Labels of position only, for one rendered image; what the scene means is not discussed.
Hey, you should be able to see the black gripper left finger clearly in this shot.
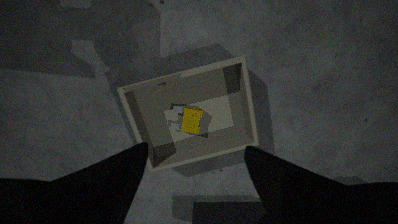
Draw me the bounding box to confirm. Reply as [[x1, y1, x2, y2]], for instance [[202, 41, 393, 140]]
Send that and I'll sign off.
[[0, 143, 148, 224]]

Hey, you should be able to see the beige open-top tray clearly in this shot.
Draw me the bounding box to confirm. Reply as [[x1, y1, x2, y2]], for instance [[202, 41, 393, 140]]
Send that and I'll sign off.
[[117, 55, 260, 173]]

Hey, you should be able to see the yellow fuse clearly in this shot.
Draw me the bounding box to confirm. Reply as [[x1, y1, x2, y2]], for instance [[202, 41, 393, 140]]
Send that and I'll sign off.
[[171, 106, 203, 134]]

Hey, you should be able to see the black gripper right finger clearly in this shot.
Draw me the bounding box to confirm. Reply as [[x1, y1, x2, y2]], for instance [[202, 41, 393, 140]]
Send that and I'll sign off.
[[244, 146, 398, 224]]

